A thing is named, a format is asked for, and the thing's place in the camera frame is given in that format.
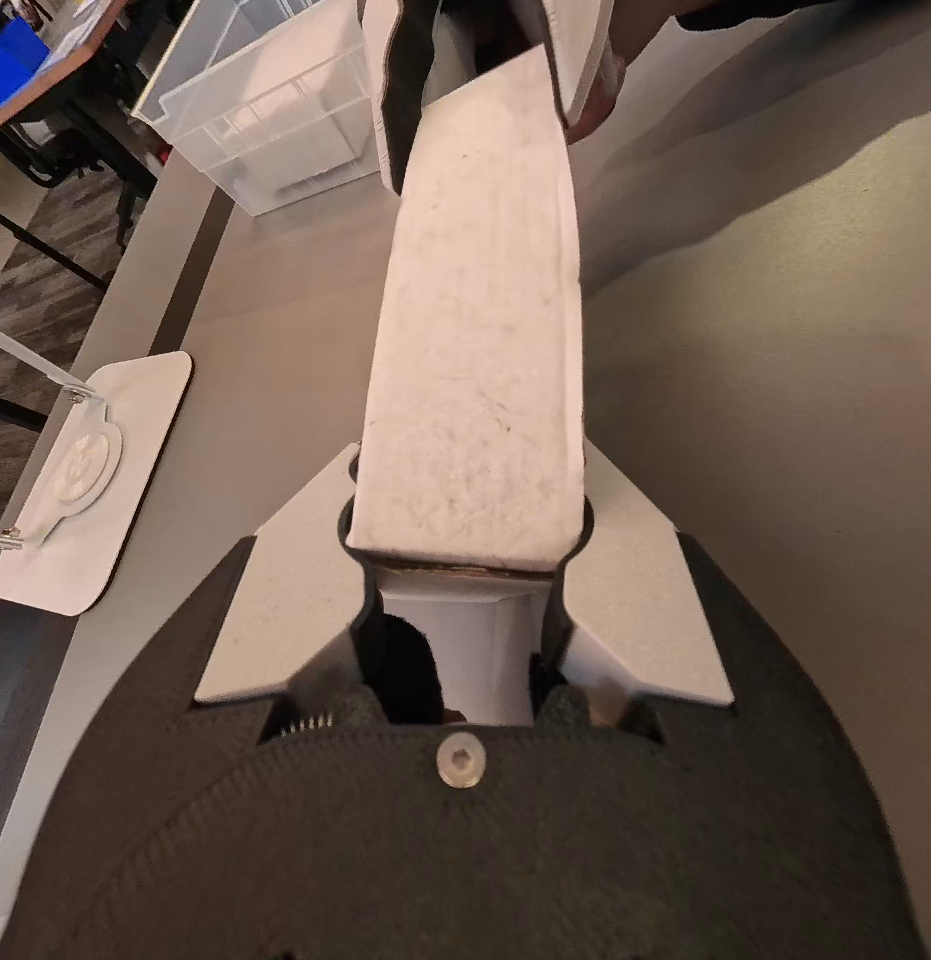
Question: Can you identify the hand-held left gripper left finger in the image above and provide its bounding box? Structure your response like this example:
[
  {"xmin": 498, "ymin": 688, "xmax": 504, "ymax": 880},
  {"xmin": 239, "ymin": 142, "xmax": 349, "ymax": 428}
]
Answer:
[{"xmin": 194, "ymin": 442, "xmax": 380, "ymax": 720}]

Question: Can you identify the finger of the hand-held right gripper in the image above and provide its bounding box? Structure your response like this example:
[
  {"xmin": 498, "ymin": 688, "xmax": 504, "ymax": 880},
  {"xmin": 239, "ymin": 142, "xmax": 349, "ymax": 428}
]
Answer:
[
  {"xmin": 359, "ymin": 0, "xmax": 438, "ymax": 198},
  {"xmin": 510, "ymin": 0, "xmax": 618, "ymax": 127}
]

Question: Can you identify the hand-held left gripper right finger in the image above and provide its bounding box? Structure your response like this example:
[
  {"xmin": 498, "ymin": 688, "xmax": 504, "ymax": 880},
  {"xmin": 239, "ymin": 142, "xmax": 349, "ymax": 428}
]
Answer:
[{"xmin": 540, "ymin": 441, "xmax": 738, "ymax": 729}]

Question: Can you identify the clear plastic storage bin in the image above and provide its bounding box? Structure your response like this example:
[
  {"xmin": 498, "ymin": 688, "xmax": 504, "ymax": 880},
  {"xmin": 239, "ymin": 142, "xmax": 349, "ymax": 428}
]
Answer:
[{"xmin": 131, "ymin": 0, "xmax": 384, "ymax": 219}]

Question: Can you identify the white cardboard box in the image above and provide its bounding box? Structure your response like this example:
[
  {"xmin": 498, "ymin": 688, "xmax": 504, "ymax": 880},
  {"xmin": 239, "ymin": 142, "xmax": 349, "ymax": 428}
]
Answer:
[{"xmin": 344, "ymin": 43, "xmax": 590, "ymax": 601}]

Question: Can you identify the person's right hand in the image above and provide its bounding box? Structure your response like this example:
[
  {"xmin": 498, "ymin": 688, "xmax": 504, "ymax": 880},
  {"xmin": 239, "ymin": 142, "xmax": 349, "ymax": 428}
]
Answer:
[{"xmin": 565, "ymin": 0, "xmax": 701, "ymax": 147}]

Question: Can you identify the brown wooden desk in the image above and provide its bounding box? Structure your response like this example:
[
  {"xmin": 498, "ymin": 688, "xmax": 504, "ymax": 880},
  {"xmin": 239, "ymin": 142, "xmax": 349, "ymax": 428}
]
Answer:
[{"xmin": 0, "ymin": 0, "xmax": 131, "ymax": 138}]

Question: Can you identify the blue monitor screen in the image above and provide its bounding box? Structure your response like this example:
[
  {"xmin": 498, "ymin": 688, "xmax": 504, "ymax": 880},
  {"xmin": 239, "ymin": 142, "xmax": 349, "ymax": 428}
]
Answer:
[{"xmin": 0, "ymin": 18, "xmax": 52, "ymax": 110}]

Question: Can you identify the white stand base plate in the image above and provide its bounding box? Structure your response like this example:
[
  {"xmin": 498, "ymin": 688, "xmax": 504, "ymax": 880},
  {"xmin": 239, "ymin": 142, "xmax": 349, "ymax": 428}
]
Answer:
[{"xmin": 0, "ymin": 351, "xmax": 195, "ymax": 618}]

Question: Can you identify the round white mount disc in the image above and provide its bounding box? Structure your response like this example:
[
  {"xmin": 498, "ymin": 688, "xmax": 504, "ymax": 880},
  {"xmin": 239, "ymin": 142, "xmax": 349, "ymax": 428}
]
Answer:
[{"xmin": 53, "ymin": 426, "xmax": 124, "ymax": 519}]

